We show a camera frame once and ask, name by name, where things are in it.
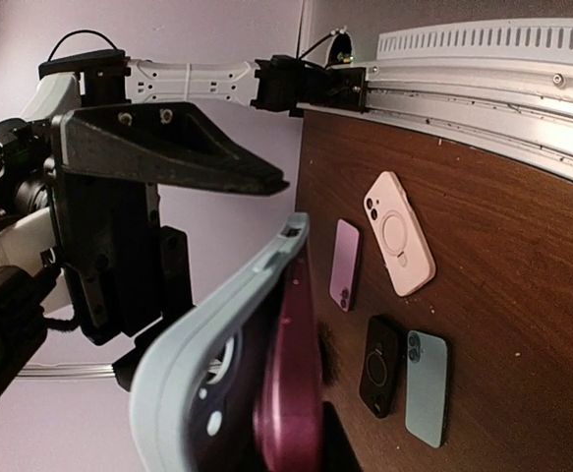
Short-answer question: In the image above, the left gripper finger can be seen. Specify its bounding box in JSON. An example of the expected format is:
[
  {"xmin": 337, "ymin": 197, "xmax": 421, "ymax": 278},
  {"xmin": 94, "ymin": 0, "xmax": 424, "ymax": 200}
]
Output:
[{"xmin": 321, "ymin": 401, "xmax": 363, "ymax": 472}]

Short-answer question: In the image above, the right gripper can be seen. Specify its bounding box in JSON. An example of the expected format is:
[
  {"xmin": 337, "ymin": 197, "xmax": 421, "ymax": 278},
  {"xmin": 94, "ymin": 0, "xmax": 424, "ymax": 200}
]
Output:
[{"xmin": 51, "ymin": 102, "xmax": 289, "ymax": 345}]

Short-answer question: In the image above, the pink magenta phone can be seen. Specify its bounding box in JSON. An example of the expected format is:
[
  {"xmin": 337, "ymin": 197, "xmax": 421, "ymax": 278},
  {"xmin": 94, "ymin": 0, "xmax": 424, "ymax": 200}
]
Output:
[{"xmin": 254, "ymin": 248, "xmax": 323, "ymax": 471}]

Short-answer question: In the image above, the black phone case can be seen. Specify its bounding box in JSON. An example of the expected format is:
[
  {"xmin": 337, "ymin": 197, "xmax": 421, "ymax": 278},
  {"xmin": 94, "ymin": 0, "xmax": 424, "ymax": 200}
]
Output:
[{"xmin": 359, "ymin": 315, "xmax": 403, "ymax": 419}]

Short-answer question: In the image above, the dark green phone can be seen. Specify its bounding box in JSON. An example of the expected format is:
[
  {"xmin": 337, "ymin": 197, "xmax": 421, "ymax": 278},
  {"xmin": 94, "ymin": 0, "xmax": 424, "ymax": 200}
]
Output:
[{"xmin": 405, "ymin": 330, "xmax": 449, "ymax": 448}]

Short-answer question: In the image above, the blue-cased phone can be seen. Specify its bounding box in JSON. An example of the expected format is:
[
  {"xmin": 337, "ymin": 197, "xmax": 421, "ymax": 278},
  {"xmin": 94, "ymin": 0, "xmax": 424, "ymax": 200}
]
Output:
[{"xmin": 129, "ymin": 212, "xmax": 310, "ymax": 471}]

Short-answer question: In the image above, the purple phone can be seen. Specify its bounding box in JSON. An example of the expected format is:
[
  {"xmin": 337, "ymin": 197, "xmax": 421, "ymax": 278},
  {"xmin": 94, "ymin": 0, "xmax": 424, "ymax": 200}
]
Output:
[{"xmin": 328, "ymin": 218, "xmax": 361, "ymax": 312}]

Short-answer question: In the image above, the pink phone case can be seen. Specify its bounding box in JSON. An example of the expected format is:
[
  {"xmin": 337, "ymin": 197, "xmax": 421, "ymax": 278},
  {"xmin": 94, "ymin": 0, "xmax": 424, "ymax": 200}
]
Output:
[{"xmin": 363, "ymin": 171, "xmax": 436, "ymax": 297}]

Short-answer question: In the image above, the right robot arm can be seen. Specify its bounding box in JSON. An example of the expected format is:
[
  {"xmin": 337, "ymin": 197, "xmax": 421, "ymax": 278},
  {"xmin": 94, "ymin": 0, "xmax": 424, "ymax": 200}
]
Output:
[{"xmin": 0, "ymin": 49, "xmax": 291, "ymax": 351}]

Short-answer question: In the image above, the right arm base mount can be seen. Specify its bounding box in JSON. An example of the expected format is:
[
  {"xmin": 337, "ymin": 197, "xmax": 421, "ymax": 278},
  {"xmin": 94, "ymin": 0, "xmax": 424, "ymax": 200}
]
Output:
[{"xmin": 251, "ymin": 29, "xmax": 368, "ymax": 117}]

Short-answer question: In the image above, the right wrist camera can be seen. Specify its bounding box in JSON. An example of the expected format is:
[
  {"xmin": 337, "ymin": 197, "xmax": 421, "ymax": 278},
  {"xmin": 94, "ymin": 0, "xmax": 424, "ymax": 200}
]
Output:
[{"xmin": 0, "ymin": 265, "xmax": 61, "ymax": 396}]

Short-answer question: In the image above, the aluminium front rail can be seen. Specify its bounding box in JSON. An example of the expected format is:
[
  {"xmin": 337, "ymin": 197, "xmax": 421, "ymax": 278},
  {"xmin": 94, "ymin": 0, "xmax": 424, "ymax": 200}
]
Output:
[{"xmin": 295, "ymin": 17, "xmax": 573, "ymax": 193}]

